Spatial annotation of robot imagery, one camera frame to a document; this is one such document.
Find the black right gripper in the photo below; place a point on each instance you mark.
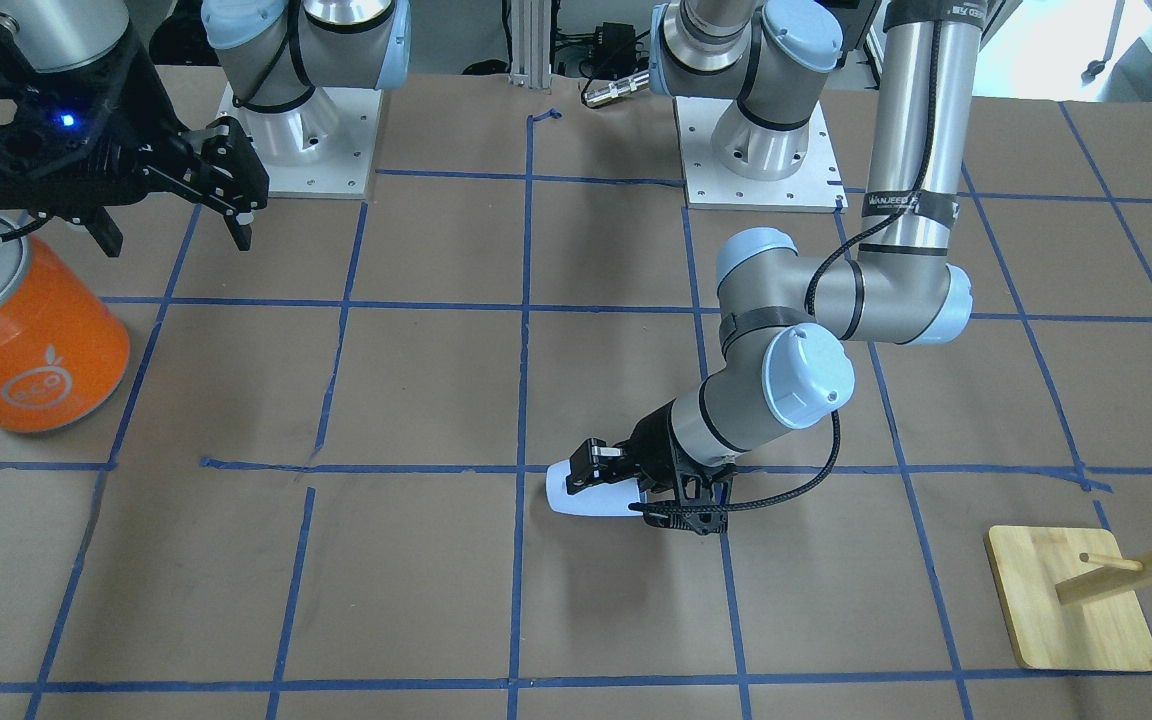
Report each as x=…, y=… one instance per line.
x=139, y=112

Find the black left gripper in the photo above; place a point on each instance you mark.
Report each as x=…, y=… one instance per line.
x=652, y=438

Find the light blue cup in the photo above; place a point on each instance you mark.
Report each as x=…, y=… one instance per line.
x=609, y=500

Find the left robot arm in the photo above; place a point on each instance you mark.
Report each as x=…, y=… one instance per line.
x=785, y=318

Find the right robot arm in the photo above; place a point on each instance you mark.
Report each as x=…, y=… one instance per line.
x=272, y=54

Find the wooden cup stand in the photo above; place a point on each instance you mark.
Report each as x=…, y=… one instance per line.
x=1068, y=597

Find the orange can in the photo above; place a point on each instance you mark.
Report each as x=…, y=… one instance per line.
x=62, y=352

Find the silver cylinder connector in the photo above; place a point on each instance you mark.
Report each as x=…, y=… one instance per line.
x=616, y=90

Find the black power adapter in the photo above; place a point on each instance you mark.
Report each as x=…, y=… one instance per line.
x=614, y=49

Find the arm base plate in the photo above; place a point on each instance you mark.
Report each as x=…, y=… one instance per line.
x=322, y=150
x=731, y=163

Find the aluminium frame post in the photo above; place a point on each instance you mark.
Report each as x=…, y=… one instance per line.
x=530, y=36

